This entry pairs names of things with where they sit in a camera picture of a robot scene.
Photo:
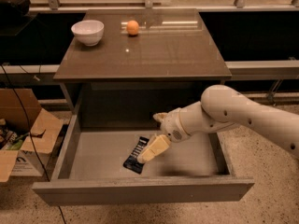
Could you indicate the grey open drawer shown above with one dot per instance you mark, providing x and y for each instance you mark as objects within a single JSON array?
[{"x": 106, "y": 127}]

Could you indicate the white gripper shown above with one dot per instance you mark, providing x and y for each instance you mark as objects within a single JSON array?
[{"x": 171, "y": 126}]

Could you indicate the dark blue rxbar snack bar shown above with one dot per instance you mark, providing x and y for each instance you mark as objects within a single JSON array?
[{"x": 131, "y": 162}]

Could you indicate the black object on shelf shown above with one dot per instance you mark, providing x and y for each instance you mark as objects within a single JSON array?
[{"x": 14, "y": 16}]

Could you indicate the brown topped counter cabinet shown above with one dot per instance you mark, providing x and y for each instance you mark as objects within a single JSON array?
[{"x": 163, "y": 65}]

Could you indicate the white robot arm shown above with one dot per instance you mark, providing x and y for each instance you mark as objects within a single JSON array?
[{"x": 220, "y": 109}]

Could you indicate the open cardboard box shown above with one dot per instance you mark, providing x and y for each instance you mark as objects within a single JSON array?
[{"x": 28, "y": 134}]

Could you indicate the orange fruit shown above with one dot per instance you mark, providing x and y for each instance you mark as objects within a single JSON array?
[{"x": 132, "y": 28}]

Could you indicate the white ceramic bowl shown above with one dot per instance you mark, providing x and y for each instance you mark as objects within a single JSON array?
[{"x": 88, "y": 32}]

